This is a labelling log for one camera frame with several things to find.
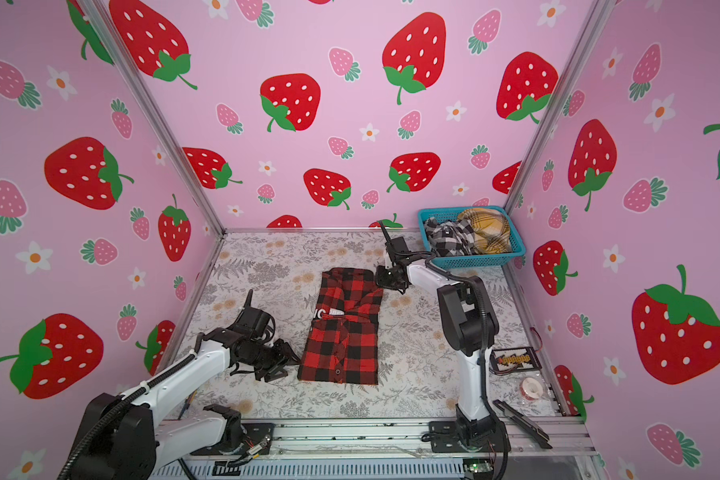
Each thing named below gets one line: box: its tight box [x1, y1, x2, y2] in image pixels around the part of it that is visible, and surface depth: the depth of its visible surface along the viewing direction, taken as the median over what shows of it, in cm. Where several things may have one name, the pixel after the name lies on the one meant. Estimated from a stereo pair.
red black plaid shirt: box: [297, 268, 383, 386], surface depth 90 cm
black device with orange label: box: [489, 346, 542, 372], surface depth 88 cm
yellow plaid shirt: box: [458, 208, 512, 253], surface depth 110 cm
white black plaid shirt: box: [425, 217, 475, 257], surface depth 109 cm
